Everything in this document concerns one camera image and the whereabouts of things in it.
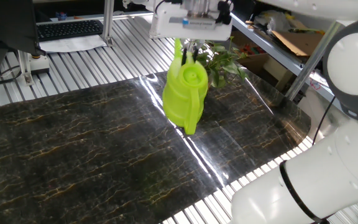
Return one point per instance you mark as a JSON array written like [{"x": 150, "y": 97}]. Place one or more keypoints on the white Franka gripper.
[{"x": 166, "y": 29}]

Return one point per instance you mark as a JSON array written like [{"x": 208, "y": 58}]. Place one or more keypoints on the lime green watering can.
[{"x": 183, "y": 96}]

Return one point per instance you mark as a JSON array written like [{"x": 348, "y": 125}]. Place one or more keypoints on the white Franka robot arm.
[{"x": 337, "y": 171}]

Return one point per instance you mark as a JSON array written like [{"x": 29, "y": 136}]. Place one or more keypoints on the green leafy plant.
[{"x": 222, "y": 62}]

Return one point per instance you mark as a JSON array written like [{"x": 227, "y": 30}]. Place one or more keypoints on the white paper sheet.
[{"x": 70, "y": 46}]

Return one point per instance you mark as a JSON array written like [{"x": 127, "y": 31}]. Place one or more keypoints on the black keyboard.
[{"x": 70, "y": 29}]

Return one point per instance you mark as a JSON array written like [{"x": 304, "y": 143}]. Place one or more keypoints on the small blue red object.
[{"x": 61, "y": 15}]

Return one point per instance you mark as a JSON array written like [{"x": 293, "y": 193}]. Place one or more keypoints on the dark marble pattern mat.
[{"x": 73, "y": 155}]

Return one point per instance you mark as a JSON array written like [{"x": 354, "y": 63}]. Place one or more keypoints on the black monitor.
[{"x": 8, "y": 25}]

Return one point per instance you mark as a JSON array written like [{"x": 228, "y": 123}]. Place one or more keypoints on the silver blue-tipped camera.
[{"x": 194, "y": 22}]

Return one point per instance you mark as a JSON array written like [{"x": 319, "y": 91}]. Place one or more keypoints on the aluminium horizontal rail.
[{"x": 126, "y": 15}]

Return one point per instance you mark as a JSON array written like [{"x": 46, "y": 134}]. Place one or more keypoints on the aluminium upright post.
[{"x": 108, "y": 18}]

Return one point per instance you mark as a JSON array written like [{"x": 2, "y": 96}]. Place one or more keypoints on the aluminium bracket post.
[{"x": 26, "y": 70}]

